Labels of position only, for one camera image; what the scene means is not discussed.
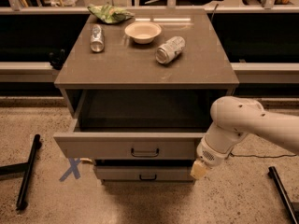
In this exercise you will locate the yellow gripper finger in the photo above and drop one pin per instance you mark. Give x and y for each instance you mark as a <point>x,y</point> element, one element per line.
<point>199,169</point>

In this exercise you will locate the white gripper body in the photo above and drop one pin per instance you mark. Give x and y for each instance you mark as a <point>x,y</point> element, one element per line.
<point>209,153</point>

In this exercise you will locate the grey top drawer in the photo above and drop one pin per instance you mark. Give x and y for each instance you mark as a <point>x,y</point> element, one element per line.
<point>137,125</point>

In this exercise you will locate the grey drawer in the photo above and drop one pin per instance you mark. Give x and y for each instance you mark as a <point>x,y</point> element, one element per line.
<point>137,125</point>
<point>129,173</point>

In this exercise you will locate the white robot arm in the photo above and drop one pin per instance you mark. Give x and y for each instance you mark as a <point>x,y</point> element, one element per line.
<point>232,120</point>

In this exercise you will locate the grey drawer cabinet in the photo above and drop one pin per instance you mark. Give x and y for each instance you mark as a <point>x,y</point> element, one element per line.
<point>126,65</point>

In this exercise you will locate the grey lower drawer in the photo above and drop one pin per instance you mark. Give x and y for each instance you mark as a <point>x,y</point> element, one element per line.
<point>129,173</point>

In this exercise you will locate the black stand leg right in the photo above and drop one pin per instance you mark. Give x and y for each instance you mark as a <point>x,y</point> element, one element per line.
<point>292,208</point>

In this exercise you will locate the black stand leg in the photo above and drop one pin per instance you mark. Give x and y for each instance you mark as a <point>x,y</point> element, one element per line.
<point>292,208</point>
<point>26,169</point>

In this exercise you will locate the silver can right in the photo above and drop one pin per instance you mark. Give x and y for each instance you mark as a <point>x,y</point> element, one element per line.
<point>169,50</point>

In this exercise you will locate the silver can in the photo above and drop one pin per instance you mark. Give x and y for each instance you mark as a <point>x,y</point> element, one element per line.
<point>169,50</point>
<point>97,41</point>

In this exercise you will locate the blue tape cross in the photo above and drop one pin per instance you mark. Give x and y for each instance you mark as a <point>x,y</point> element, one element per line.
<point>72,170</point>

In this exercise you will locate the white paper bowl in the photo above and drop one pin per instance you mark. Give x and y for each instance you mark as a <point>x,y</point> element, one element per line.
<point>143,32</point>

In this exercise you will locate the silver can left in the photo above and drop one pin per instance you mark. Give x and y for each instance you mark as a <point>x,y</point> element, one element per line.
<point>97,41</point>

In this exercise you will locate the green chip bag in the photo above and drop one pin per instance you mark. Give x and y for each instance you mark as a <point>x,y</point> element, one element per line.
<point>109,14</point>

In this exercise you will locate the black stand leg left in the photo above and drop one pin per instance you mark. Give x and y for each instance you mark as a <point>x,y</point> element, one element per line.
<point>26,169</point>

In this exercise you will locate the black clamp object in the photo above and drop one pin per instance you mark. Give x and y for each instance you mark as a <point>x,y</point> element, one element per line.
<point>57,59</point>

